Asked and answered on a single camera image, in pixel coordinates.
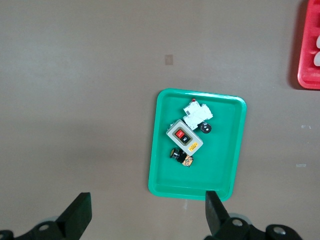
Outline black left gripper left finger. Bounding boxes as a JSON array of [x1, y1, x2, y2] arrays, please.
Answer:
[[55, 191, 93, 240]]

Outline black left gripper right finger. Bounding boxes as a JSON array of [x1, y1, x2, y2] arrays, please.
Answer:
[[204, 190, 232, 238]]

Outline green plastic tray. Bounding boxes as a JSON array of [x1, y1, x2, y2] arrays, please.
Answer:
[[147, 87, 248, 203]]

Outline red plastic tray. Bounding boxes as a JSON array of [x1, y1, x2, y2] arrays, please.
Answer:
[[296, 0, 320, 91]]

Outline round black buzzer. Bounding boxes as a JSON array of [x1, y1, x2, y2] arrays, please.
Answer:
[[199, 121, 213, 135]]

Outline white circuit breaker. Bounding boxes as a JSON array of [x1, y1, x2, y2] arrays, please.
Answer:
[[182, 98, 215, 132]]

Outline black push button switch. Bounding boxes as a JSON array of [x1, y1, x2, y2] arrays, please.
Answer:
[[168, 147, 195, 169]]

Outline grey on-off switch box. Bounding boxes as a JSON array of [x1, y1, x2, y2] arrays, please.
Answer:
[[165, 119, 204, 157]]

